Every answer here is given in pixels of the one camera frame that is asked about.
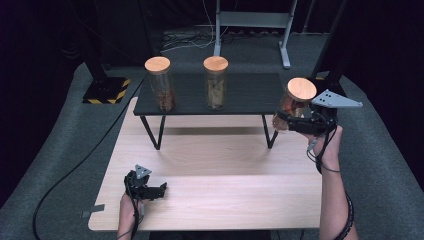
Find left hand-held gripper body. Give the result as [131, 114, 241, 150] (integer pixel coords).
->
[123, 164, 158, 201]

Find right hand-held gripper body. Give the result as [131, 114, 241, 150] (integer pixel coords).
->
[293, 89, 364, 134]

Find glass jar with orange filling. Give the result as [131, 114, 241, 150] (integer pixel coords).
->
[272, 77, 318, 133]

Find black shelf with metal legs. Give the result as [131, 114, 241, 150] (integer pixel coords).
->
[133, 72, 291, 150]

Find glass jar with tan filling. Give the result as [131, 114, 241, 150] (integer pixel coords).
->
[203, 55, 230, 111]

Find glass jar with dark brown filling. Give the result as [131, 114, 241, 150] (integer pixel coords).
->
[144, 56, 177, 113]

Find person's left hand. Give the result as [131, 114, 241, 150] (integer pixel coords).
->
[119, 193, 145, 231]

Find person's right hand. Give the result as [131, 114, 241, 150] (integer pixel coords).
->
[301, 125, 344, 171]

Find grey tape strip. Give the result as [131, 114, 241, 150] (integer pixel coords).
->
[81, 203, 106, 218]

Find black stand with striped base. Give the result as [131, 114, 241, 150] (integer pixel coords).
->
[79, 33, 132, 105]
[301, 0, 350, 103]

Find grey metal stand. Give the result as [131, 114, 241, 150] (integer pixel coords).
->
[212, 0, 299, 70]

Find left hand-held gripper cable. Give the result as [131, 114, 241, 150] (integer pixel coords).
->
[116, 186, 145, 240]

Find hand-held gripper cable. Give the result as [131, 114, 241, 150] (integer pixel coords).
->
[116, 186, 145, 240]
[306, 116, 355, 240]

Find right hand-held gripper cable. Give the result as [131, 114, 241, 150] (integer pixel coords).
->
[306, 116, 355, 240]

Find thick black floor cable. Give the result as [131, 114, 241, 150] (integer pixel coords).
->
[32, 49, 168, 240]

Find cable bundle on floor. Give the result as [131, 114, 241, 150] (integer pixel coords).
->
[161, 0, 231, 53]

